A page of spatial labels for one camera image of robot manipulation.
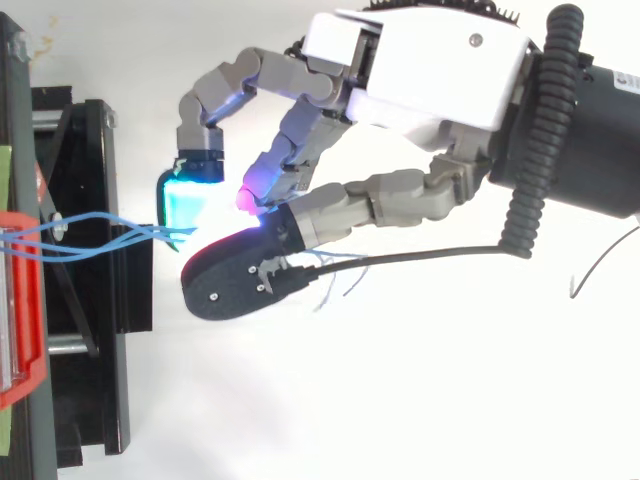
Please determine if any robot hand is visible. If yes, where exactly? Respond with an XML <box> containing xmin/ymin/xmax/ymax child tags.
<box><xmin>156</xmin><ymin>0</ymin><xmax>545</xmax><ymax>322</ymax></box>

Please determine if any blue cable bundle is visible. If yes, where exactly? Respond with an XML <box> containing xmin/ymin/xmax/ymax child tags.
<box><xmin>0</xmin><ymin>211</ymin><xmax>372</xmax><ymax>313</ymax></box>

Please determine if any black stand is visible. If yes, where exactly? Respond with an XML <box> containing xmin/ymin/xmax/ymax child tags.
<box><xmin>0</xmin><ymin>11</ymin><xmax>154</xmax><ymax>480</ymax></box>

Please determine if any red bin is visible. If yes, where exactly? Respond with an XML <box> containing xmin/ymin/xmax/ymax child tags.
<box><xmin>0</xmin><ymin>210</ymin><xmax>50</xmax><ymax>412</ymax></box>

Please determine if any black coiled cable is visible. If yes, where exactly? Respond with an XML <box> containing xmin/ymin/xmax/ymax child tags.
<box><xmin>498</xmin><ymin>3</ymin><xmax>586</xmax><ymax>260</ymax></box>

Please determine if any thin black cable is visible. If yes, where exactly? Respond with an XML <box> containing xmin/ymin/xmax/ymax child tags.
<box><xmin>299</xmin><ymin>244</ymin><xmax>517</xmax><ymax>282</ymax></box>
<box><xmin>569</xmin><ymin>231</ymin><xmax>640</xmax><ymax>300</ymax></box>

